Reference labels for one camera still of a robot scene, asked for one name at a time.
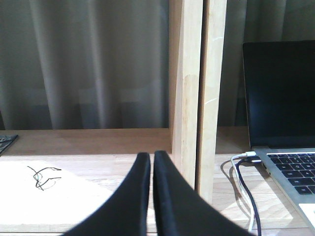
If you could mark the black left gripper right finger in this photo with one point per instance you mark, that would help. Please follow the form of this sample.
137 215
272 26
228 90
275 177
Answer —
180 211

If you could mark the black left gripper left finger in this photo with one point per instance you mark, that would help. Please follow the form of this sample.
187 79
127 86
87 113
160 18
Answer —
125 212

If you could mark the white paper sheet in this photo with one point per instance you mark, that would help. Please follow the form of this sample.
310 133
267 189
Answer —
41 195

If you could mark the grey curtain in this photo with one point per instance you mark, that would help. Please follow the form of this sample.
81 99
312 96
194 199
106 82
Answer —
85 64

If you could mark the silver laptop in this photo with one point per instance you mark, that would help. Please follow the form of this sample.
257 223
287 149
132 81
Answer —
280 99

